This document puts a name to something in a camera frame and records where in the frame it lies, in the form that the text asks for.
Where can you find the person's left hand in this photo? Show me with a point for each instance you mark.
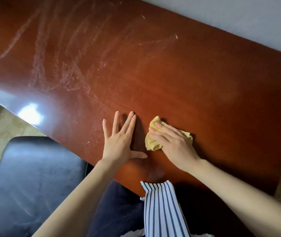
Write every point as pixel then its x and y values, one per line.
pixel 117 148

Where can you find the person's right hand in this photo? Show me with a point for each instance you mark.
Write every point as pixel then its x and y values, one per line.
pixel 180 150

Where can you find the yellow cleaning cloth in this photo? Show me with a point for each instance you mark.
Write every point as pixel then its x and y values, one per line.
pixel 152 144

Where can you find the black leather chair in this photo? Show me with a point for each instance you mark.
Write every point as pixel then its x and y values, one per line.
pixel 32 180

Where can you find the person's left forearm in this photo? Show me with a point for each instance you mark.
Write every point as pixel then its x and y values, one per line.
pixel 76 204

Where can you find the person's right forearm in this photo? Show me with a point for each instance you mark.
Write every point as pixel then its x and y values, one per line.
pixel 249 202

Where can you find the blue striped white apron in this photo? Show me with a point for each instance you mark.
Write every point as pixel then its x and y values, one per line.
pixel 162 212

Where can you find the navy dress with white trim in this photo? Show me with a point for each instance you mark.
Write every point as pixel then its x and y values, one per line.
pixel 118 212

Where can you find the red-brown wooden table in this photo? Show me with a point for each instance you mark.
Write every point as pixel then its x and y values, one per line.
pixel 204 83

